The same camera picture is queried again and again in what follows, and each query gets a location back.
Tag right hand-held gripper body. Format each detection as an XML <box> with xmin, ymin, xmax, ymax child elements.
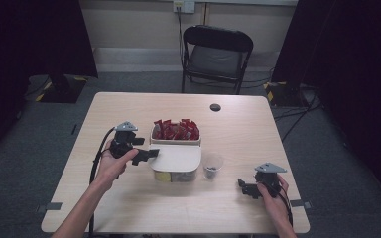
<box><xmin>253</xmin><ymin>162</ymin><xmax>288</xmax><ymax>199</ymax></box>

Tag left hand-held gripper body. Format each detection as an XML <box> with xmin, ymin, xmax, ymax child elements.
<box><xmin>108</xmin><ymin>120</ymin><xmax>139</xmax><ymax>160</ymax></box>

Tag white box lid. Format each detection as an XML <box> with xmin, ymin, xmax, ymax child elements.
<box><xmin>148</xmin><ymin>143</ymin><xmax>202</xmax><ymax>174</ymax></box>

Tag dark bits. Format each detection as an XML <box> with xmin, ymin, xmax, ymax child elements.
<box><xmin>203</xmin><ymin>165</ymin><xmax>219</xmax><ymax>179</ymax></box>

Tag clear plastic storage box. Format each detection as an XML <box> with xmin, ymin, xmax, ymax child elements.
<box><xmin>147</xmin><ymin>123</ymin><xmax>202</xmax><ymax>183</ymax></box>

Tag clear plastic cup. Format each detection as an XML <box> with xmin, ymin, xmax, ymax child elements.
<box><xmin>201</xmin><ymin>152</ymin><xmax>225</xmax><ymax>181</ymax></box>

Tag person's right hand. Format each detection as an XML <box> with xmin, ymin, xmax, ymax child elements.
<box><xmin>256</xmin><ymin>174</ymin><xmax>291</xmax><ymax>216</ymax></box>

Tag person's left hand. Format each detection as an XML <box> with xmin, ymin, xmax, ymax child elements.
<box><xmin>93</xmin><ymin>138</ymin><xmax>140</xmax><ymax>192</ymax></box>

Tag pile of red packets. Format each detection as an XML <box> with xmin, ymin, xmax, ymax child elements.
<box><xmin>152</xmin><ymin>118</ymin><xmax>201</xmax><ymax>141</ymax></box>

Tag grey tape strip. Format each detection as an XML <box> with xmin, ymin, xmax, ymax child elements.
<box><xmin>290</xmin><ymin>199</ymin><xmax>313</xmax><ymax>209</ymax></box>
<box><xmin>36</xmin><ymin>201</ymin><xmax>64</xmax><ymax>213</ymax></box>

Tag black stand base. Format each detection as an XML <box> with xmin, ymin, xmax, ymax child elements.
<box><xmin>35</xmin><ymin>73</ymin><xmax>89</xmax><ymax>104</ymax></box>
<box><xmin>263</xmin><ymin>80</ymin><xmax>310</xmax><ymax>108</ymax></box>

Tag black folding chair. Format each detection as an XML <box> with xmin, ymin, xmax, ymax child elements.
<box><xmin>181</xmin><ymin>24</ymin><xmax>255</xmax><ymax>96</ymax></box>

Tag dark curtain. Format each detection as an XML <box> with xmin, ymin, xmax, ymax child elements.
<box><xmin>271</xmin><ymin>0</ymin><xmax>381</xmax><ymax>210</ymax></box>
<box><xmin>0</xmin><ymin>0</ymin><xmax>99</xmax><ymax>167</ymax></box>

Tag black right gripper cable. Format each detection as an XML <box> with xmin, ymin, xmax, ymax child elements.
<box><xmin>271</xmin><ymin>184</ymin><xmax>295</xmax><ymax>228</ymax></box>

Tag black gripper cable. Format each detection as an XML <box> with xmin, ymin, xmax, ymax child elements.
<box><xmin>271</xmin><ymin>184</ymin><xmax>295</xmax><ymax>228</ymax></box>
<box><xmin>87</xmin><ymin>127</ymin><xmax>117</xmax><ymax>236</ymax></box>

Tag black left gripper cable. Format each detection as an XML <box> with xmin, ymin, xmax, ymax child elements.
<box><xmin>87</xmin><ymin>127</ymin><xmax>117</xmax><ymax>236</ymax></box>

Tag black floor cables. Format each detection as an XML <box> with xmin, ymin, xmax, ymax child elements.
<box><xmin>272</xmin><ymin>93</ymin><xmax>323</xmax><ymax>144</ymax></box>

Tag black wall socket cable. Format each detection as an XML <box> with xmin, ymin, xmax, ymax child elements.
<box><xmin>177</xmin><ymin>5</ymin><xmax>185</xmax><ymax>68</ymax></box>

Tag white wall socket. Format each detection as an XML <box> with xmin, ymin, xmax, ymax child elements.
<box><xmin>173</xmin><ymin>0</ymin><xmax>196</xmax><ymax>15</ymax></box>

